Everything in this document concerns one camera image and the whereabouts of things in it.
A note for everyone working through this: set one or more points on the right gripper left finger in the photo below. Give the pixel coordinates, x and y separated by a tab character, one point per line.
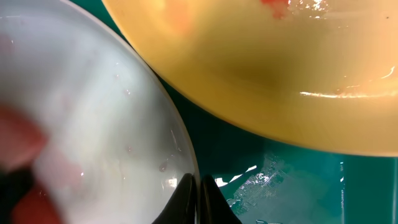
181	207

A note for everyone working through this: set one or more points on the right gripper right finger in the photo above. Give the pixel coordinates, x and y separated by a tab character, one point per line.
214	209

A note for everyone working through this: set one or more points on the light blue plate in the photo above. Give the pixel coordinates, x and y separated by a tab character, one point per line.
117	147

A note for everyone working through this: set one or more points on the yellow plate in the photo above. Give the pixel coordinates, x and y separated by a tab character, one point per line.
320	74

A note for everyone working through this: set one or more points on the teal plastic tray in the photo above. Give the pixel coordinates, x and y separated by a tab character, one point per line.
269	181

